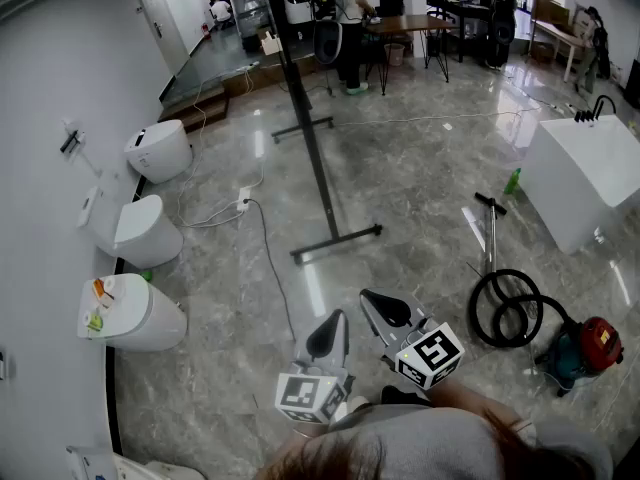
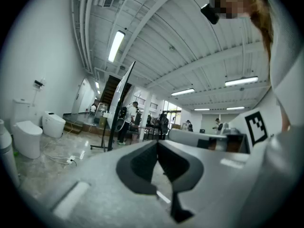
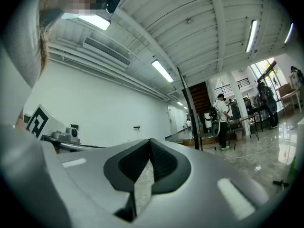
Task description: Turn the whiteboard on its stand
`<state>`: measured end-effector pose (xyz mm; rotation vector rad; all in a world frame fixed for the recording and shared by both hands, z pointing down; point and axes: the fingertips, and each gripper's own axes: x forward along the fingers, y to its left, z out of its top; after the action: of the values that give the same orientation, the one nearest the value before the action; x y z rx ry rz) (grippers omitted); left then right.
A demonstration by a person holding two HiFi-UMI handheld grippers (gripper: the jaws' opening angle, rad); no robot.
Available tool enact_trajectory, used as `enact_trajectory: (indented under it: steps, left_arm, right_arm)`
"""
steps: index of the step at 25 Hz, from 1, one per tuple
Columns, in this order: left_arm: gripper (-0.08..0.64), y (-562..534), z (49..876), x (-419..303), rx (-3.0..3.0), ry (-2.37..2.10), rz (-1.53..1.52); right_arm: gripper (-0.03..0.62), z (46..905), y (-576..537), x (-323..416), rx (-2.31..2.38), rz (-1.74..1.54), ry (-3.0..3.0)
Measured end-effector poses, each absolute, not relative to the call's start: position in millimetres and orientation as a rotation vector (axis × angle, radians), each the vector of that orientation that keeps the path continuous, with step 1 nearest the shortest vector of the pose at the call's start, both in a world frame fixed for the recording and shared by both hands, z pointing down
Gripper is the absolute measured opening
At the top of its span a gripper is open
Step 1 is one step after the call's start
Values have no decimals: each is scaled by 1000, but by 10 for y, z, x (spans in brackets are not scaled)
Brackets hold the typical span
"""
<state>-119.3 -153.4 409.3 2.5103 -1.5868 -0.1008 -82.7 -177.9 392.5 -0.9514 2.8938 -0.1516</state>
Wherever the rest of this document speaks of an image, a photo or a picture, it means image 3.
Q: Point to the wooden table black legs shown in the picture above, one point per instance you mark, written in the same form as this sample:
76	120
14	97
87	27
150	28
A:
242	120

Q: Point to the person's grey shirt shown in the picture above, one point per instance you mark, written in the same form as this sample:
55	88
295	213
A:
21	44

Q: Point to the person's left forearm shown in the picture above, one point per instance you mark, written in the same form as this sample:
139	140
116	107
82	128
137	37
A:
20	123

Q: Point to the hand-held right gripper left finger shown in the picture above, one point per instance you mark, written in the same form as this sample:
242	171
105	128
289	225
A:
95	170

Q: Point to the white door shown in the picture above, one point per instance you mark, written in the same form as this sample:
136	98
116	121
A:
172	120

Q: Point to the grey standing fan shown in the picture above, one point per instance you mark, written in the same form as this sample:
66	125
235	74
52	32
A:
215	128

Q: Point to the pale waste bin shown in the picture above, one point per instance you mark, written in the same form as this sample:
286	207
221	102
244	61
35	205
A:
239	135

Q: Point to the black wall-mounted holder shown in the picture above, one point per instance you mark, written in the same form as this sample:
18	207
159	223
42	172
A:
137	127

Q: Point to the wooden step platform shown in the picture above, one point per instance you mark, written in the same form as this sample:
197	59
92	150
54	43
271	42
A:
187	139

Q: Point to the black balcony railing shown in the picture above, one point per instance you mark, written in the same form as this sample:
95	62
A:
237	84

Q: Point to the white pillar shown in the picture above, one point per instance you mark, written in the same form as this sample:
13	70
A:
237	98

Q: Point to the white-legged wooden bench table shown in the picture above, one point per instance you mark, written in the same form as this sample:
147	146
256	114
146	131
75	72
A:
288	96

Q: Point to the green plastic bottle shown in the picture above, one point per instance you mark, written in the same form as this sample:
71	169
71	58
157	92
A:
292	170

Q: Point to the round ceiling sensor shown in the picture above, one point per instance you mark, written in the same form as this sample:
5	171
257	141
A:
189	21

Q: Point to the dark work table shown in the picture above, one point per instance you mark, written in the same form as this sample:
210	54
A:
259	109

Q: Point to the long ceiling light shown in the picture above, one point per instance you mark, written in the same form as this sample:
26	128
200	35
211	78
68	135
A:
251	35
162	70
179	103
289	33
95	22

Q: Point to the white ceiling air vent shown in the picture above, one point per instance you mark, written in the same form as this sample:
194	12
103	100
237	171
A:
107	52

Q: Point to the pale green face mask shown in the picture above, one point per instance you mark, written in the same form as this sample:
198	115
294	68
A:
70	16

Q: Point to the bundle of white pipes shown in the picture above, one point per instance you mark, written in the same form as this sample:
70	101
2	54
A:
107	72

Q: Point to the brown wooden staircase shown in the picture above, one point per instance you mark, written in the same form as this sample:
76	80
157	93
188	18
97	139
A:
199	98

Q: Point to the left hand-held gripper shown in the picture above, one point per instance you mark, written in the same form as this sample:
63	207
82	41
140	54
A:
38	121

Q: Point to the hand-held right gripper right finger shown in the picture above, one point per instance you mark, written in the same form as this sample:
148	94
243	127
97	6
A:
202	174

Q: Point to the glass entrance door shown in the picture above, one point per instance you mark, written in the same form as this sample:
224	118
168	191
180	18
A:
266	72

